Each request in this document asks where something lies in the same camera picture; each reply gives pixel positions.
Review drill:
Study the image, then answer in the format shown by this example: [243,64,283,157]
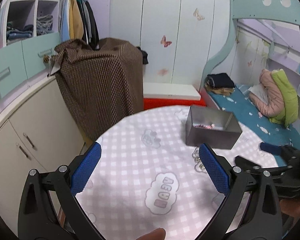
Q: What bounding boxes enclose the pink charm bracelet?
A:
[194,123,217,130]

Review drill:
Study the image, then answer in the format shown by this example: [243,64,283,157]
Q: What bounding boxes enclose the teal drawer cabinet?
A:
[0,33,60,101]

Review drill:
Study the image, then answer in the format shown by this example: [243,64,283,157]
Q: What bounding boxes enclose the folded dark clothes stack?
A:
[204,73,235,96]

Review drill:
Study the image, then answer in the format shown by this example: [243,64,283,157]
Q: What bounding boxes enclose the white board on bench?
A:
[143,82,201,101]

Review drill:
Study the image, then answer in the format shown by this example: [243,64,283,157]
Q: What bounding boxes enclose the pink checked tablecloth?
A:
[75,106,278,240]

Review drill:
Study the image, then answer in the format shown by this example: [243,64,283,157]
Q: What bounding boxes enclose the pine cone ornament right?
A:
[43,55,50,64]

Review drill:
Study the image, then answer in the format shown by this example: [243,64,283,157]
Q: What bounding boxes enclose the white base cabinet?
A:
[0,80,84,230]

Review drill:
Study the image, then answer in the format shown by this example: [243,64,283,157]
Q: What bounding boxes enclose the white pillow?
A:
[249,83,269,105]

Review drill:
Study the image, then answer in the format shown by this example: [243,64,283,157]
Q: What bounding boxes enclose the hanging clothes row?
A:
[58,0,100,50]

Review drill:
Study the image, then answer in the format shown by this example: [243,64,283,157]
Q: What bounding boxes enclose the silver chain necklace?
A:
[191,146,207,173]

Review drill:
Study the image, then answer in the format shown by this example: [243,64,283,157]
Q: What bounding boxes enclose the teal patterned mattress sheet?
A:
[204,86,300,167]

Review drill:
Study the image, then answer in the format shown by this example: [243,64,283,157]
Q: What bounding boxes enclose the lilac stepped shelf unit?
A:
[0,0,112,51]

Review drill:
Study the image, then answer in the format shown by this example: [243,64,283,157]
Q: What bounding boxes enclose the pink butterfly sticker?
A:
[160,35,172,48]

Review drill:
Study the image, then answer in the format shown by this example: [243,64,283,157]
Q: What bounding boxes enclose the red storage bench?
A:
[143,90,207,110]

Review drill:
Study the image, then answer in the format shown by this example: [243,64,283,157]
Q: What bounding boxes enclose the person's right hand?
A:
[280,199,300,220]

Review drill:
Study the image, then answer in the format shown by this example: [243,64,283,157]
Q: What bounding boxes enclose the grey metal tin box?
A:
[185,105,242,150]

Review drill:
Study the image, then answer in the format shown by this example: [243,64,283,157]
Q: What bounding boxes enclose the beige butterfly sticker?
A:
[193,8,205,21]

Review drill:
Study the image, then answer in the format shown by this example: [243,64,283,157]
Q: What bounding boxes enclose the white wardrobe doors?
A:
[109,0,230,87]

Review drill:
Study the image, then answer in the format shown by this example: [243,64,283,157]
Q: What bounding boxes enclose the folded jeans in shelf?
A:
[6,24,33,41]

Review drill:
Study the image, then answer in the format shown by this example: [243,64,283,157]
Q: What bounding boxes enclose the green pillow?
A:
[270,69,299,128]

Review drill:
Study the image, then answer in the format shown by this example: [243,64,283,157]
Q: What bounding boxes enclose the teal bunk bed frame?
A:
[200,0,300,88]

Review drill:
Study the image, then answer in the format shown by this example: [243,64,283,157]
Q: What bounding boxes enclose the pink puffer jacket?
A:
[249,69,284,118]

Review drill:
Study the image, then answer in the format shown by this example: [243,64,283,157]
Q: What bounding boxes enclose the brown dotted cloth cover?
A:
[51,38,143,141]

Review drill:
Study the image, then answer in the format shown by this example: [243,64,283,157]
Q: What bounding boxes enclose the person's left hand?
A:
[137,228,166,240]

